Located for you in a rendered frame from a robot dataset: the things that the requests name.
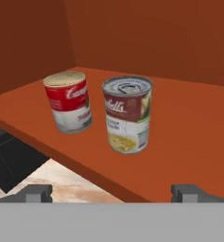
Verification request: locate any bright red and white can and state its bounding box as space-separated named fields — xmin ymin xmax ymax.
xmin=43 ymin=70 xmax=94 ymax=134

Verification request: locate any dark red soup can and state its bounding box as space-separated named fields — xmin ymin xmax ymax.
xmin=101 ymin=75 xmax=154 ymax=155

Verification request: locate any orange-brown cabinet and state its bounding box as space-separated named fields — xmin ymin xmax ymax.
xmin=0 ymin=0 xmax=224 ymax=203

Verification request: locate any black hob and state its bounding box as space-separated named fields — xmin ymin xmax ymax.
xmin=0 ymin=122 xmax=51 ymax=194

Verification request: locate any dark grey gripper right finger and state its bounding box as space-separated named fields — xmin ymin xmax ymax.
xmin=170 ymin=183 xmax=224 ymax=203

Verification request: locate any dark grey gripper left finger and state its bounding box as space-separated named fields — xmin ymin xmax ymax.
xmin=0 ymin=184 xmax=54 ymax=203

